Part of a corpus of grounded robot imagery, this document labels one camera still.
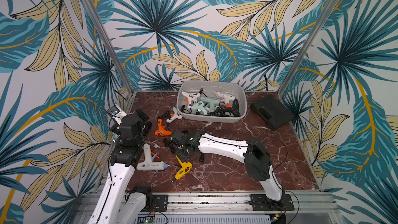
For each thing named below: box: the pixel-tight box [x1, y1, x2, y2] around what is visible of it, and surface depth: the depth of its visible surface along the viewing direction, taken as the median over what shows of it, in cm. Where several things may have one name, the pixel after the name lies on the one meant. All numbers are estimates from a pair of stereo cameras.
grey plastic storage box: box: [176, 79, 247, 123], surface depth 112 cm
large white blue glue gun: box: [136, 143, 170, 171], surface depth 84 cm
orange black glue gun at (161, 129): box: [154, 118, 173, 137], surface depth 99 cm
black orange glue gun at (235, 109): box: [230, 99, 240, 118], surface depth 108 cm
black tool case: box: [250, 93, 295, 131], surface depth 106 cm
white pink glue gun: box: [213, 91, 236, 104], surface depth 116 cm
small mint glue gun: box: [190, 100, 209, 116], surface depth 106 cm
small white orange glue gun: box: [179, 90, 194, 109], surface depth 109 cm
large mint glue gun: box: [200, 96, 221, 113], surface depth 111 cm
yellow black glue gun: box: [174, 154, 193, 180], surface depth 83 cm
